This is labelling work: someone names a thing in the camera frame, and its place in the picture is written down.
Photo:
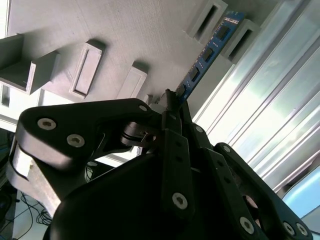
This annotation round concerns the blue RAM stick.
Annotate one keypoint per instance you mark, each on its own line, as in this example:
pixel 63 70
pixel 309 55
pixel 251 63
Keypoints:
pixel 207 55

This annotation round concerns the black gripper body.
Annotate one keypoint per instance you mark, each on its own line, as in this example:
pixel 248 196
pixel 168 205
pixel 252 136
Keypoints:
pixel 112 205

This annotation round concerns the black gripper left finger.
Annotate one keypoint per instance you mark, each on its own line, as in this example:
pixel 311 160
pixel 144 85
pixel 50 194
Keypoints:
pixel 75 117

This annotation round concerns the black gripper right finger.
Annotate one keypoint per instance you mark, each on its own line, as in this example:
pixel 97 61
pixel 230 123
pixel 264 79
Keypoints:
pixel 225 175

